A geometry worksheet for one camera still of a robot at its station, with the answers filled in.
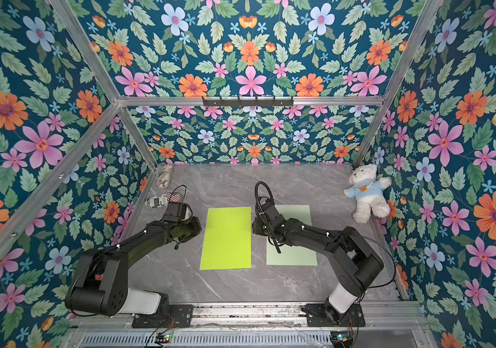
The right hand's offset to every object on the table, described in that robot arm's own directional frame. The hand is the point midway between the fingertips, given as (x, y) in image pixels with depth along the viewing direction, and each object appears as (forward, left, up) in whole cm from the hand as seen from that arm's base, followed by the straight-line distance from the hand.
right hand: (256, 225), depth 90 cm
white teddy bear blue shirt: (+18, -51, +1) cm, 54 cm away
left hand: (0, +22, -1) cm, 22 cm away
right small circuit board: (-37, -31, -10) cm, 49 cm away
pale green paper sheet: (-11, -15, -6) cm, 19 cm away
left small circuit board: (-39, +30, -8) cm, 50 cm away
